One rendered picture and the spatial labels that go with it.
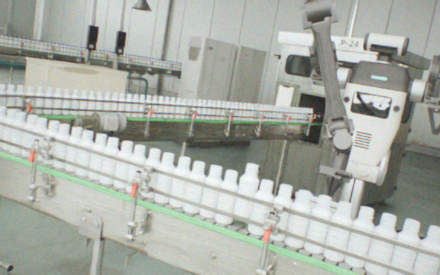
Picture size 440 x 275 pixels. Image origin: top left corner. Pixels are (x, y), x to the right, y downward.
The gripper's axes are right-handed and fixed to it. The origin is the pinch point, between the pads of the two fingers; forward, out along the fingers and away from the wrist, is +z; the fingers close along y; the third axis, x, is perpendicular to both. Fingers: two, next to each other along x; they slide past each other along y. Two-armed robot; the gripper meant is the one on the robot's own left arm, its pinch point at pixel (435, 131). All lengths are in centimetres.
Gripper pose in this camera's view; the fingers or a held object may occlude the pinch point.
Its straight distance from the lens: 137.2
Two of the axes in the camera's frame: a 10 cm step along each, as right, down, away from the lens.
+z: -1.6, 9.7, 1.6
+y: 4.3, -0.8, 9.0
